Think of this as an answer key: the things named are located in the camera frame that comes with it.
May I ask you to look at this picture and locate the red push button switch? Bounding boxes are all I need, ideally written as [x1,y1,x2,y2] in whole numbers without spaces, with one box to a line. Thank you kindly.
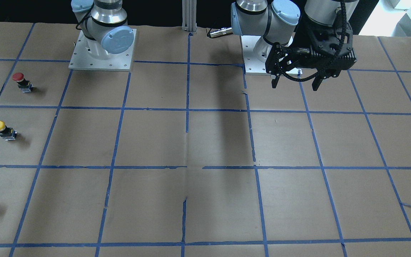
[12,72,32,93]

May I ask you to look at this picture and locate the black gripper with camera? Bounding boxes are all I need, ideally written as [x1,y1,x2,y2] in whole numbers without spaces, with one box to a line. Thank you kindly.
[265,22,356,91]

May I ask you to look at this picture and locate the grey metal base plate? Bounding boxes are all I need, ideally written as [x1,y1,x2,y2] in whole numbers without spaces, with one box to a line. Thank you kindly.
[68,29,137,72]

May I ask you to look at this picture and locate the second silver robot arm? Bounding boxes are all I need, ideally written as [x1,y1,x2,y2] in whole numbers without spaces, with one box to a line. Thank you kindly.
[230,0,358,91]

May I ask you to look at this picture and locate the metal cable connector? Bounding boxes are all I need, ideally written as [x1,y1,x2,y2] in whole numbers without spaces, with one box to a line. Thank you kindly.
[207,27,233,39]

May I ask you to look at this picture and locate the brown paper table mat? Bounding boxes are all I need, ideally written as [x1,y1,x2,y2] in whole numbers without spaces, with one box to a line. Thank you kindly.
[0,23,411,257]

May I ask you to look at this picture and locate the yellow push button switch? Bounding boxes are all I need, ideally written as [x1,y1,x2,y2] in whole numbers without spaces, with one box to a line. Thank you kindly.
[0,121,18,141]

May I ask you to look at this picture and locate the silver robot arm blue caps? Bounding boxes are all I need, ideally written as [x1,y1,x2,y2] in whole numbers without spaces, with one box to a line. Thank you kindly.
[68,0,137,72]

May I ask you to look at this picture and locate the aluminium frame post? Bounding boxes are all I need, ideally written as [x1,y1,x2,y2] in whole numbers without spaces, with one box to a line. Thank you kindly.
[182,0,197,34]

